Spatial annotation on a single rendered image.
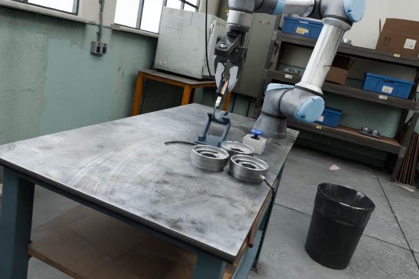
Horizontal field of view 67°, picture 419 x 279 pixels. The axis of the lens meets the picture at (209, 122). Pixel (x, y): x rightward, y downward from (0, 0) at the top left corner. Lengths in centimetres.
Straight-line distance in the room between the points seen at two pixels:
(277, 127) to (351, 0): 56
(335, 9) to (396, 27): 310
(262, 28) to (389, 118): 214
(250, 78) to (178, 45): 177
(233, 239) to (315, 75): 86
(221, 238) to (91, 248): 45
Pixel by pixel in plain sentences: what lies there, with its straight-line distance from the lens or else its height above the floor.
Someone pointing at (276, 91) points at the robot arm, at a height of 100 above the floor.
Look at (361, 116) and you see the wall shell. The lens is 490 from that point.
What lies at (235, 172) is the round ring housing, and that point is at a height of 82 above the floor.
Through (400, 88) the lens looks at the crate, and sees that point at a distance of 444.
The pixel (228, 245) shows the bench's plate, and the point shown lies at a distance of 58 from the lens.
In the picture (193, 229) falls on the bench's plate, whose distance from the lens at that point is 59.
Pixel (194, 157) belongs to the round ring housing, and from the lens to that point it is 85.
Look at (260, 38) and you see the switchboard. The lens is 473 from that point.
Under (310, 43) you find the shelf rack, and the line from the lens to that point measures 428.
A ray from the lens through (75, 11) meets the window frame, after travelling 268.
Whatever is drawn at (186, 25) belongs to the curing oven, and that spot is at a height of 129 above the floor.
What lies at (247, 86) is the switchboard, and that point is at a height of 70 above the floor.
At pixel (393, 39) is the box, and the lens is 441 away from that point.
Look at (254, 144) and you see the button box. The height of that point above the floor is 83.
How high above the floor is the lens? 111
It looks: 13 degrees down
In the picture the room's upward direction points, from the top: 12 degrees clockwise
